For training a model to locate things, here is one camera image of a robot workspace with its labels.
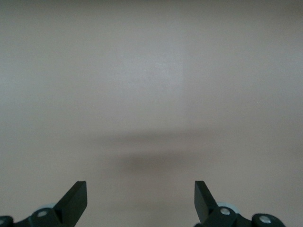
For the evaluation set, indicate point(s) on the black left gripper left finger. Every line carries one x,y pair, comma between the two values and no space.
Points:
71,208

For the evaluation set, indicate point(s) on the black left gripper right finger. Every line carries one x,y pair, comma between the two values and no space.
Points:
208,210

